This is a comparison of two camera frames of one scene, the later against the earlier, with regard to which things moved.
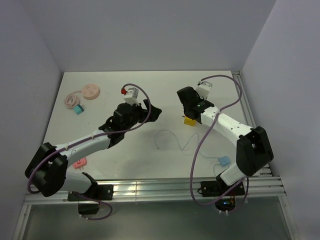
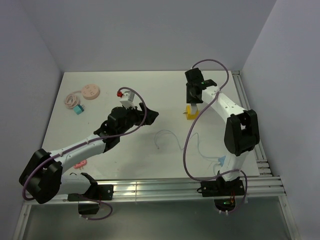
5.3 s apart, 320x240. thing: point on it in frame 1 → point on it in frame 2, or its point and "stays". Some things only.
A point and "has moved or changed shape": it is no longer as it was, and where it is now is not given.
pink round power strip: x=90 y=91 stays
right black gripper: x=200 y=99 → x=189 y=99
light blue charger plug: x=224 y=160 stays
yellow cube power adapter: x=189 y=121 has moved or changed shape
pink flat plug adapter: x=80 y=163 stays
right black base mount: x=219 y=188 stays
